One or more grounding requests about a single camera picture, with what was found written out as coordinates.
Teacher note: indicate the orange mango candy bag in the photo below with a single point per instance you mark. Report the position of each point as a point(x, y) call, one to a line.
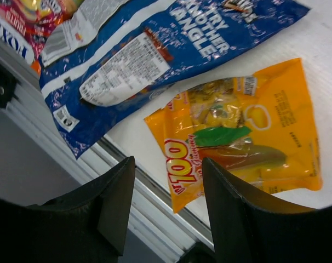
point(260, 128)

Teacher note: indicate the aluminium table edge rail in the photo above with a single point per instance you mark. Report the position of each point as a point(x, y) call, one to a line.
point(152, 220)

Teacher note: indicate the Fox's fruit candy bag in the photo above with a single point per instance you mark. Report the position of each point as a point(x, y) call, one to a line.
point(25, 26)

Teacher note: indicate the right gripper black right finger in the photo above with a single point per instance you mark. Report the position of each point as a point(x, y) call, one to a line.
point(250, 225)

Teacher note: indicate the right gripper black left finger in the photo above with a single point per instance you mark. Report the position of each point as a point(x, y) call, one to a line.
point(88, 224)

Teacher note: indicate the black rail bracket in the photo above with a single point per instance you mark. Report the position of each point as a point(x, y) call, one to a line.
point(7, 87)

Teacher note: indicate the blue chips bag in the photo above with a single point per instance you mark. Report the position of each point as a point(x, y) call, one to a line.
point(113, 57)

